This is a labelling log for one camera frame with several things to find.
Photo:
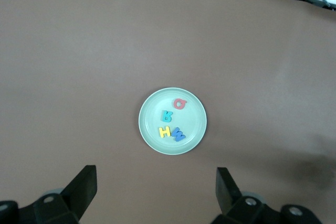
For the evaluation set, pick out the yellow foam letter H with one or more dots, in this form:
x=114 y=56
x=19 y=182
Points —
x=165 y=132

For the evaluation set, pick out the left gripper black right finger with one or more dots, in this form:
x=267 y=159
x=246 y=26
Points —
x=228 y=197

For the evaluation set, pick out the brown table cover sheet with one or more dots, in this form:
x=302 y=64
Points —
x=78 y=37

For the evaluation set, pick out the teal foam letter R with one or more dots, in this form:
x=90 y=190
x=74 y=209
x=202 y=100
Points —
x=167 y=116

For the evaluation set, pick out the blue foam letter W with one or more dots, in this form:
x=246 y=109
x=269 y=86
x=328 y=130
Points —
x=179 y=135

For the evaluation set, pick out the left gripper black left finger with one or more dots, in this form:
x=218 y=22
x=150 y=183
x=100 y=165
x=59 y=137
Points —
x=81 y=190

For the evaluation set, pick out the mint green round plate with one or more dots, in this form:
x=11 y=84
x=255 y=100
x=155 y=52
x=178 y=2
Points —
x=194 y=121

